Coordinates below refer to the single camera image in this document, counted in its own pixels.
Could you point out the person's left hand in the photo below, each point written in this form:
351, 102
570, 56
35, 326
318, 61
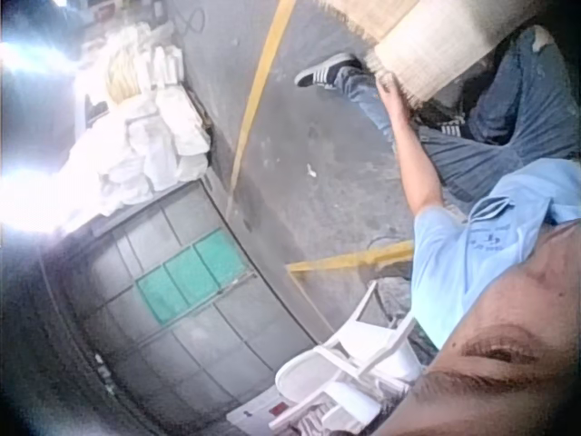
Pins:
394, 100

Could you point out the person's left fingers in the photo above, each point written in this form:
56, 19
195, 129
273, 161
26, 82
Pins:
382, 84

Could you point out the beige woven mat roll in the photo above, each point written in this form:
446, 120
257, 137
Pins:
408, 50

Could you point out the small white scrap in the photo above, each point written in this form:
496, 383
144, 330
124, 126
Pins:
311, 170

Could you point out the person's legs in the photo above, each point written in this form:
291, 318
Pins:
513, 113

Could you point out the heap of white bags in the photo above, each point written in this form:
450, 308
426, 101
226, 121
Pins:
145, 136

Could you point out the white plastic chair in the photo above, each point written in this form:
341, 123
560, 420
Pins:
358, 359

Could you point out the metal window with green panes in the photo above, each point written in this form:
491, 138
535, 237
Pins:
190, 295

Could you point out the white carton with red mark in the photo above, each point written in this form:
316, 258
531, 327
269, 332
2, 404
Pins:
256, 409

